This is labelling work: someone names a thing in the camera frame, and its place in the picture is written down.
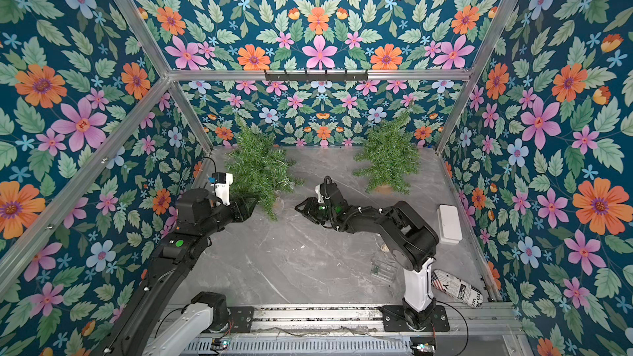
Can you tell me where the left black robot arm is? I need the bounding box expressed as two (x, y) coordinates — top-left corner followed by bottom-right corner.
(92, 188), (258, 355)

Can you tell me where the green christmas tree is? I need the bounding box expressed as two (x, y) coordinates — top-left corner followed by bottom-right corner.
(353, 115), (420, 194)
(226, 117), (303, 221)

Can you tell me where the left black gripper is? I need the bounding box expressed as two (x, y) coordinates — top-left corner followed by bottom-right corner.
(197, 193), (260, 238)

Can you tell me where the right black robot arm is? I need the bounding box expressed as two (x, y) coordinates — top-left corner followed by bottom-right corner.
(295, 176), (439, 331)

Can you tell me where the white slotted cable duct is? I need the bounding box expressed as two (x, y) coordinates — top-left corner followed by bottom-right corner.
(181, 336), (413, 355)

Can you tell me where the clear battery box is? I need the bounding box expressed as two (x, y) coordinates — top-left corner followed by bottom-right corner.
(370, 256), (398, 283)

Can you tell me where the white rectangular box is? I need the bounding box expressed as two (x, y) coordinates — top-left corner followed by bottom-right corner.
(437, 204), (463, 246)

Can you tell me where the black hook rail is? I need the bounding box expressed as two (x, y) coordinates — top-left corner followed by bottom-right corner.
(264, 69), (369, 82)

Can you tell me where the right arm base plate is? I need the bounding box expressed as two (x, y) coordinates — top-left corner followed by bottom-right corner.
(378, 305), (450, 333)

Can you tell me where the newspaper print can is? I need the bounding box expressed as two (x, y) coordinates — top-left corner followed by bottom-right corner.
(431, 270), (484, 308)

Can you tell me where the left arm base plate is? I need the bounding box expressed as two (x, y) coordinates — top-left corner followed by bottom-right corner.
(226, 307), (255, 335)

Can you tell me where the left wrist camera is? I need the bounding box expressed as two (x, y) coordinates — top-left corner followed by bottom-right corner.
(209, 172), (233, 206)

